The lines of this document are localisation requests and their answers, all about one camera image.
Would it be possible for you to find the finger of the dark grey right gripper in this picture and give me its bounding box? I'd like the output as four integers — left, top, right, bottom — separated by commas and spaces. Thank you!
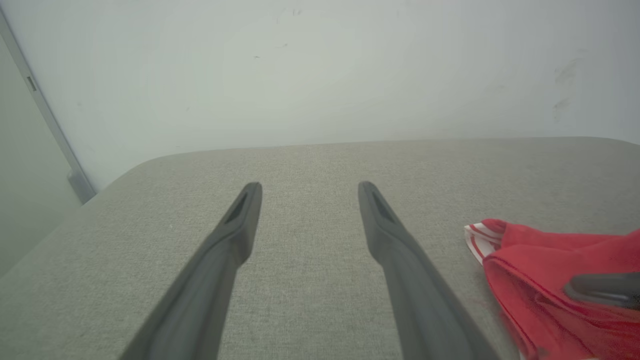
563, 272, 640, 311

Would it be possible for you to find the grey metal wall rail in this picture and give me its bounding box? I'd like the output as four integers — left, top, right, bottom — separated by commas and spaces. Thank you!
0, 9, 97, 204

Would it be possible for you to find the red and white shirt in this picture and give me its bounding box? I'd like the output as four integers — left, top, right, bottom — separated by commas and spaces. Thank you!
463, 218, 640, 360

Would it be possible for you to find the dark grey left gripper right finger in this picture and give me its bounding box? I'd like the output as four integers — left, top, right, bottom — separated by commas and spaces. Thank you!
357, 180, 501, 360

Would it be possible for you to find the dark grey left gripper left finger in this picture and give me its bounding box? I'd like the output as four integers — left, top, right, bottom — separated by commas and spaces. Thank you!
119, 181, 264, 360

